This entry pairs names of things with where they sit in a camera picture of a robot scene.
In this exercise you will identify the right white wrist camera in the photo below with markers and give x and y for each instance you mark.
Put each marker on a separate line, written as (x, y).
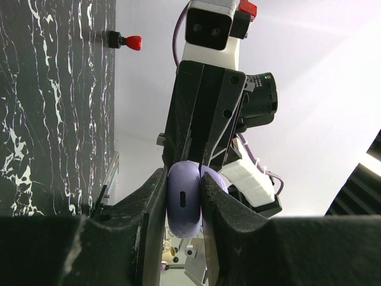
(213, 31)

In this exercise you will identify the red emergency stop button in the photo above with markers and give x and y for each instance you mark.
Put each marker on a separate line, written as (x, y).
(115, 40)

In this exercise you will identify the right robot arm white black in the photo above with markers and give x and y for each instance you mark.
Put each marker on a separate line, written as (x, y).
(258, 108)

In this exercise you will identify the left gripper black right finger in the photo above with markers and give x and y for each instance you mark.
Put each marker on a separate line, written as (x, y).
(244, 248)

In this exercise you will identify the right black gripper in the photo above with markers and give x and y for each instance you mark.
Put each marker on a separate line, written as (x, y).
(204, 109)

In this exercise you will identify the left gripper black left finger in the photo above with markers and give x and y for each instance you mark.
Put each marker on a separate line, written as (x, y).
(120, 246)

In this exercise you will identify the purple round earbud case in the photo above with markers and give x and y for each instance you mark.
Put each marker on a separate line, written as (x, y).
(184, 197)

